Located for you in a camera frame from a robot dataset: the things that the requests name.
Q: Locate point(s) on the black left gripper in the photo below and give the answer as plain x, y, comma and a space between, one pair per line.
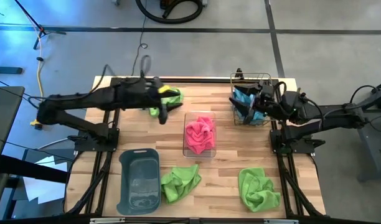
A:
153, 93

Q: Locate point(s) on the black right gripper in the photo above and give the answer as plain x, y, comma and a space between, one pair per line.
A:
268, 99

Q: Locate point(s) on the green microfiber towel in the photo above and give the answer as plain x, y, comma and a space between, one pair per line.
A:
179, 183
257, 189
172, 100

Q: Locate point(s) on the pink microfiber towel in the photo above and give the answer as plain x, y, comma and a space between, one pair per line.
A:
200, 135

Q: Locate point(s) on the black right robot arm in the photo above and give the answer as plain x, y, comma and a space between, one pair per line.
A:
333, 113

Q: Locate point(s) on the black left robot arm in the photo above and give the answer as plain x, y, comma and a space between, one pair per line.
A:
84, 96

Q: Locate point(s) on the yellow tape tag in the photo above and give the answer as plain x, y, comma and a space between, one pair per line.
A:
164, 89

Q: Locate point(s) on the black table clamp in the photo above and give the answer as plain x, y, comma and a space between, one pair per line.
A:
239, 73

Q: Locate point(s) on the clear plastic bin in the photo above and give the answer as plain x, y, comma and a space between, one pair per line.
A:
187, 154

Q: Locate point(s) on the teal plastic basket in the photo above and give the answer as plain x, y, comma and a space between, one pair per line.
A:
139, 183

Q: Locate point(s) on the white paper sheets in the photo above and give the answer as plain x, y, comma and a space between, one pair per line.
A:
41, 189

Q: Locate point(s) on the black tripod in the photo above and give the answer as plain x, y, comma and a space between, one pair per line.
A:
28, 16

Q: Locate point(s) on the black desk foot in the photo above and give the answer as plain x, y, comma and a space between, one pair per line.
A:
7, 70

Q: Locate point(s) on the grey desk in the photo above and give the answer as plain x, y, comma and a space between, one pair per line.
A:
3, 109

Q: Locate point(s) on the silver metal bracket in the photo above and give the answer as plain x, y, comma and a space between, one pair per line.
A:
280, 221
106, 220

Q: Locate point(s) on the dark grey desk frame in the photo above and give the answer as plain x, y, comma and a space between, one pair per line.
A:
371, 146

